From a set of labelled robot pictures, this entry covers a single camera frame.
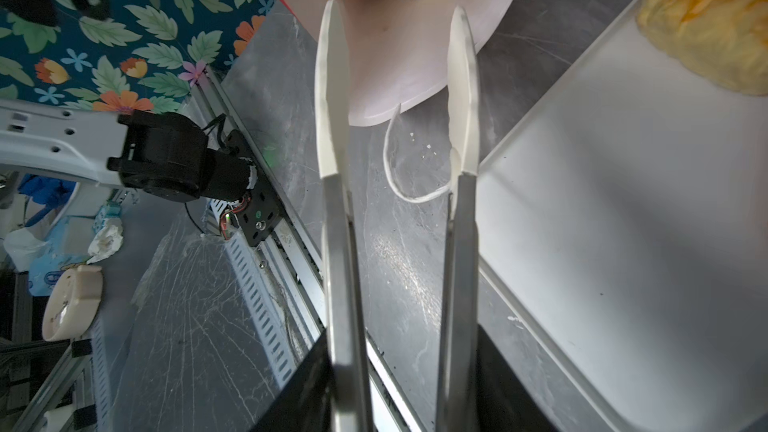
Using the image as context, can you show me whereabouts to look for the white rectangular tray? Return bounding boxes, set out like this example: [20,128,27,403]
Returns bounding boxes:
[476,3,767,431]

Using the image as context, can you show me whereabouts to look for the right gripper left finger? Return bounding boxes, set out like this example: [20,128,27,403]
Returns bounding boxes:
[314,0,374,431]

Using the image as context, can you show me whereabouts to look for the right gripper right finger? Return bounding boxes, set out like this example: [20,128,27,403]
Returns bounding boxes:
[435,6,480,431]

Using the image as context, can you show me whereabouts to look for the white slotted cable duct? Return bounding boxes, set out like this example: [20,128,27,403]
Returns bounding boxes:
[224,231,297,388]

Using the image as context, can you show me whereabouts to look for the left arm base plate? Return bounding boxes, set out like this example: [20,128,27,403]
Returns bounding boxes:
[219,130,285,248]

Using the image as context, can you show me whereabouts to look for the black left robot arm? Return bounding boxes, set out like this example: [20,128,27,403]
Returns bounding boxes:
[1,0,275,202]

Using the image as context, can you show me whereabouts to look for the red white paper bag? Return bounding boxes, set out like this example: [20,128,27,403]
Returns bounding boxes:
[285,0,513,180]

